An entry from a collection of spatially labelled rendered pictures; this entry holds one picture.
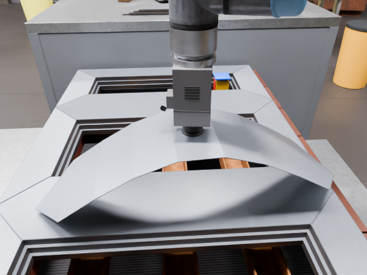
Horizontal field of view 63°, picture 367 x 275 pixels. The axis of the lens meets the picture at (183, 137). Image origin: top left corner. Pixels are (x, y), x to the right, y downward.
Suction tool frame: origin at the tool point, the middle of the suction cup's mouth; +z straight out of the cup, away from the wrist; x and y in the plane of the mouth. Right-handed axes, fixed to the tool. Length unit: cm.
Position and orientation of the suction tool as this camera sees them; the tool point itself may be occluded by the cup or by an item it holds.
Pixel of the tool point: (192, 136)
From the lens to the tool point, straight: 57.8
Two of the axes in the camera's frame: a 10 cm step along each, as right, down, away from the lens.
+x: 10.0, 0.3, -0.6
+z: 0.1, 8.3, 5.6
